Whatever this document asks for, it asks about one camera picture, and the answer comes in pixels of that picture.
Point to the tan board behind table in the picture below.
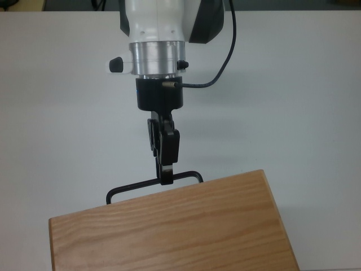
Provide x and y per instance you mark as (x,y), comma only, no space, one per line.
(22,5)

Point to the wooden drawer cabinet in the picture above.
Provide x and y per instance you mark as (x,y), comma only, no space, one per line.
(175,226)

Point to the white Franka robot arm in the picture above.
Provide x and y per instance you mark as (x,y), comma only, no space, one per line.
(158,25)

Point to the dark equipment behind table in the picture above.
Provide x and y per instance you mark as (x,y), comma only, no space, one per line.
(98,3)

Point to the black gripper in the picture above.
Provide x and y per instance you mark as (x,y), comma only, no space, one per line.
(159,96)

